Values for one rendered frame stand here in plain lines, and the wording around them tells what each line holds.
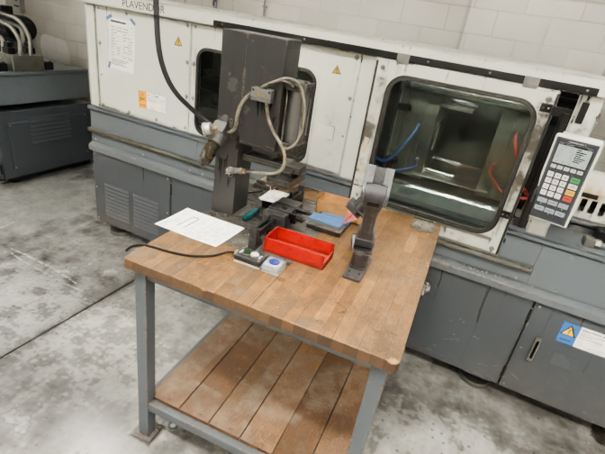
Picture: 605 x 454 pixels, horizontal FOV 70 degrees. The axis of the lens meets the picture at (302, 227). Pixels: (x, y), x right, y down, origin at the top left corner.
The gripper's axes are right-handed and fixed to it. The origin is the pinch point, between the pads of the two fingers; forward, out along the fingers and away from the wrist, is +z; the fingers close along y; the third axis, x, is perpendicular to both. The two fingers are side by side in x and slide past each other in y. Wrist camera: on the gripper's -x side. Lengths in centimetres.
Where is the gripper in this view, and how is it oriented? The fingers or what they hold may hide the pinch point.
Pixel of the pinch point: (344, 222)
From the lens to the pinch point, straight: 178.8
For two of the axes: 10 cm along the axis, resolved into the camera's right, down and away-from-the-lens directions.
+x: -3.7, 3.3, -8.7
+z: -6.1, 6.1, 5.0
